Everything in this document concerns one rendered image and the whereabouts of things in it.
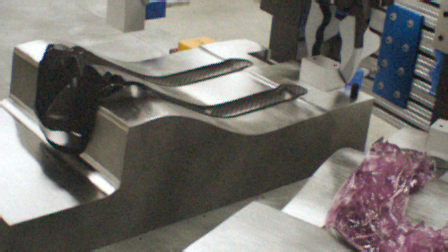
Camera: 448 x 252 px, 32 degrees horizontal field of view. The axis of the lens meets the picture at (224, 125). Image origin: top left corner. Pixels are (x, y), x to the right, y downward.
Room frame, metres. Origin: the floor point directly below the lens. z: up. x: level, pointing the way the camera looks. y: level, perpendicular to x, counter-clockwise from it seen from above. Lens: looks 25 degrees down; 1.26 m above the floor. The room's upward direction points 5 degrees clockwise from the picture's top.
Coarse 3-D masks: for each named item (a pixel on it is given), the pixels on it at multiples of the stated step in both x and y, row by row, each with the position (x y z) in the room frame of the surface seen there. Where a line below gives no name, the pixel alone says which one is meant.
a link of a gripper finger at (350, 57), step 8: (352, 16) 0.95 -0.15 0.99; (344, 24) 0.95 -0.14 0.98; (352, 24) 0.94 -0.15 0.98; (344, 32) 0.95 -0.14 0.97; (352, 32) 0.94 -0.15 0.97; (368, 32) 0.97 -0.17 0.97; (344, 40) 0.95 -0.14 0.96; (352, 40) 0.94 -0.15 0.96; (368, 40) 0.97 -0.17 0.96; (376, 40) 0.98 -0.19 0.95; (344, 48) 0.95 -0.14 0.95; (352, 48) 0.94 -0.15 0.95; (360, 48) 0.94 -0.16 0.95; (368, 48) 0.96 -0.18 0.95; (376, 48) 0.97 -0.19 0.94; (344, 56) 0.95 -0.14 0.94; (352, 56) 0.94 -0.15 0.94; (360, 56) 0.95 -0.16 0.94; (344, 64) 0.95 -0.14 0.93; (352, 64) 0.94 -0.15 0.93; (344, 72) 0.95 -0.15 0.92; (352, 72) 0.95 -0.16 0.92; (344, 80) 0.95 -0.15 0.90
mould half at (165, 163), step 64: (128, 64) 0.97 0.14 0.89; (192, 64) 1.00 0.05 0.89; (256, 64) 1.02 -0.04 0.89; (0, 128) 0.80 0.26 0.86; (128, 128) 0.69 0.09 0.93; (192, 128) 0.74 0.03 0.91; (256, 128) 0.82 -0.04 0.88; (320, 128) 0.87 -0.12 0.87; (0, 192) 0.66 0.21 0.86; (64, 192) 0.67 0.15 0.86; (128, 192) 0.69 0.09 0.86; (192, 192) 0.75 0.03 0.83; (256, 192) 0.81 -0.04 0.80
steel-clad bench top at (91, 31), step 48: (0, 0) 1.50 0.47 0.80; (48, 0) 1.53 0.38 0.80; (96, 0) 1.56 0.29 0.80; (0, 48) 1.22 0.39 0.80; (96, 48) 1.27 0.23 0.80; (144, 48) 1.29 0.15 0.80; (0, 96) 1.03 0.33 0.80; (288, 192) 0.83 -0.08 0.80; (144, 240) 0.69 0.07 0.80; (192, 240) 0.70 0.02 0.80
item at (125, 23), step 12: (108, 0) 1.11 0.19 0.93; (120, 0) 1.09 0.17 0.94; (132, 0) 1.09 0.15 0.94; (156, 0) 1.12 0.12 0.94; (168, 0) 1.16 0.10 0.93; (180, 0) 1.17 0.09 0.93; (108, 12) 1.11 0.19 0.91; (120, 12) 1.09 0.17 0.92; (132, 12) 1.09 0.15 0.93; (144, 12) 1.10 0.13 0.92; (156, 12) 1.12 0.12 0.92; (120, 24) 1.09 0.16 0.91; (132, 24) 1.09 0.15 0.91; (144, 24) 1.10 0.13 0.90
